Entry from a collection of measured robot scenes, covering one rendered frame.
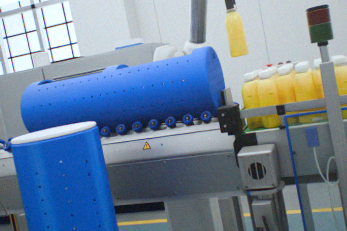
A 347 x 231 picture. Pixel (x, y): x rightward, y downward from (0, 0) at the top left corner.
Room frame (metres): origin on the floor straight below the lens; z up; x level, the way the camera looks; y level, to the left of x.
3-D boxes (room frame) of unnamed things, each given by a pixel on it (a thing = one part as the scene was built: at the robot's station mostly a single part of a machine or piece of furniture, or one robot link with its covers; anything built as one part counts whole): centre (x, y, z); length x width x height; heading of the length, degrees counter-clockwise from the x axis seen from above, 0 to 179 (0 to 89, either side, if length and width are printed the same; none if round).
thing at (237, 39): (1.61, -0.28, 1.26); 0.07 x 0.07 x 0.19
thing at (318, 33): (1.18, -0.44, 1.18); 0.06 x 0.06 x 0.05
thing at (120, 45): (3.70, 0.32, 1.48); 0.24 x 0.12 x 0.08; 80
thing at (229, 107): (1.44, -0.18, 0.95); 0.10 x 0.07 x 0.10; 160
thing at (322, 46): (1.18, -0.44, 1.18); 0.06 x 0.06 x 0.16
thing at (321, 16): (1.18, -0.44, 1.23); 0.06 x 0.06 x 0.04
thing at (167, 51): (2.44, 0.00, 1.22); 0.18 x 0.16 x 0.22; 107
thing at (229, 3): (1.59, -0.27, 1.39); 0.03 x 0.01 x 0.07; 68
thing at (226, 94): (1.65, -0.21, 0.99); 0.10 x 0.02 x 0.12; 160
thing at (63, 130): (1.38, 0.42, 1.03); 0.28 x 0.28 x 0.01
